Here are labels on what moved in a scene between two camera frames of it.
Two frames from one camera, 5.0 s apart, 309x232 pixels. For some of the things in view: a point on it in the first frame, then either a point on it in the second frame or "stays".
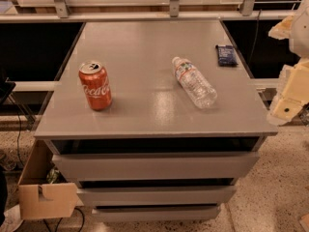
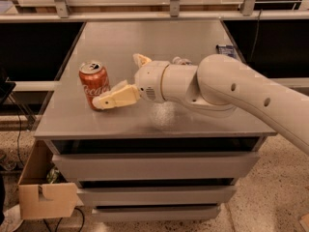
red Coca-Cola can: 96,85 stays
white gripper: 300,34 -> 149,80
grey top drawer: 159,165 stays
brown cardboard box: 45,188 stays
